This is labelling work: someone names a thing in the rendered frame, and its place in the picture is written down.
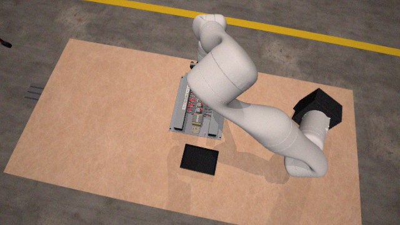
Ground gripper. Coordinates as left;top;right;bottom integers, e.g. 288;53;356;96
190;59;198;69

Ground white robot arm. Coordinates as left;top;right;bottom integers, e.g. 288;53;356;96
187;14;330;178

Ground grey relay panel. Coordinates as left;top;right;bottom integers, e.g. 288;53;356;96
169;72;224;139

